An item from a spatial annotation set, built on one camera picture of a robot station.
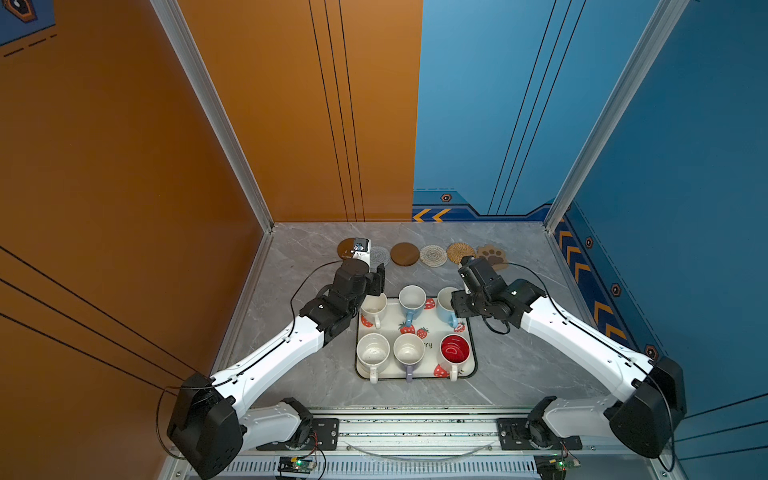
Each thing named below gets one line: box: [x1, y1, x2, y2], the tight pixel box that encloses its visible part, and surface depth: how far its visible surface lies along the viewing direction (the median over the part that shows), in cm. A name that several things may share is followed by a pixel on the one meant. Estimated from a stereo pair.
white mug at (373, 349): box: [356, 332, 391, 384], surface depth 82 cm
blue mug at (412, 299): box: [398, 285, 427, 328], surface depth 90 cm
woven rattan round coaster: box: [447, 242, 476, 264], surface depth 114 cm
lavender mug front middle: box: [393, 333, 425, 383], surface depth 85 cm
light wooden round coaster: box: [390, 242, 420, 267], surface depth 111 cm
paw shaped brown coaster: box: [475, 244, 508, 271], surface depth 114 cm
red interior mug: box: [440, 334, 471, 382], surface depth 82 cm
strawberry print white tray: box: [355, 297, 478, 383], surface depth 86 cm
